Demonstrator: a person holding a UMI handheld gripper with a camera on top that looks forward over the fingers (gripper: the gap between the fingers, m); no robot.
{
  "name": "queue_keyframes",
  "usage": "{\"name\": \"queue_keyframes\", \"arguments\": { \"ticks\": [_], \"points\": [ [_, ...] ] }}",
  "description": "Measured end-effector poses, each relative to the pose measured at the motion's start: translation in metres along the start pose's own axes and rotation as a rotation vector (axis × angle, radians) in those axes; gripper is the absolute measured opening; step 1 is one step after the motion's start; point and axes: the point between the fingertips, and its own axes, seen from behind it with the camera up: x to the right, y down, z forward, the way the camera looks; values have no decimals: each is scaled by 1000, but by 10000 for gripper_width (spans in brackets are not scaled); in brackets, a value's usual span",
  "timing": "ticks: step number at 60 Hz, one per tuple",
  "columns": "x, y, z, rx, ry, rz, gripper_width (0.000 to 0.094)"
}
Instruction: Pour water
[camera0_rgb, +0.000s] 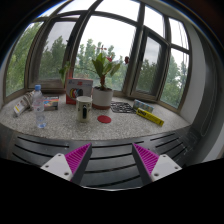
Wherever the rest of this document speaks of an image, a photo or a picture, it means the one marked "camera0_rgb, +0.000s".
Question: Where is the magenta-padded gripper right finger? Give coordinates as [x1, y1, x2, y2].
[131, 143, 183, 186]

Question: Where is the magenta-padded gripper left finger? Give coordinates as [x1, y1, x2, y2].
[40, 143, 93, 186]

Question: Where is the clear blue-capped water bottle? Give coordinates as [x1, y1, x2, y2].
[32, 84, 47, 129]

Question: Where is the long yellow box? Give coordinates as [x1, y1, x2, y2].
[135, 107, 165, 127]

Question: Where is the flat round red coaster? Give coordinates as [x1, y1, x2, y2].
[97, 114, 113, 125]

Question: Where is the light blue patterned box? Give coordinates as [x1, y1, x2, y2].
[133, 99, 155, 113]

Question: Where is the black lattice trivet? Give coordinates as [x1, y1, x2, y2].
[110, 101, 137, 115]

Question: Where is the colourful flat box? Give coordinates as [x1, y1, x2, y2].
[43, 95, 60, 112]

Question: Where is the flowering plant in white pot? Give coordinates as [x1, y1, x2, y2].
[58, 44, 130, 111]

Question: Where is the red and white filament box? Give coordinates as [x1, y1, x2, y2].
[65, 78, 94, 105]

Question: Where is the dark-framed bay window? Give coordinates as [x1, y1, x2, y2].
[3, 0, 193, 111]

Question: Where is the white mug with black handle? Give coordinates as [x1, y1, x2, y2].
[75, 95, 93, 123]

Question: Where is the bagged white cable pack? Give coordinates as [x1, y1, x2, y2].
[13, 92, 36, 118]

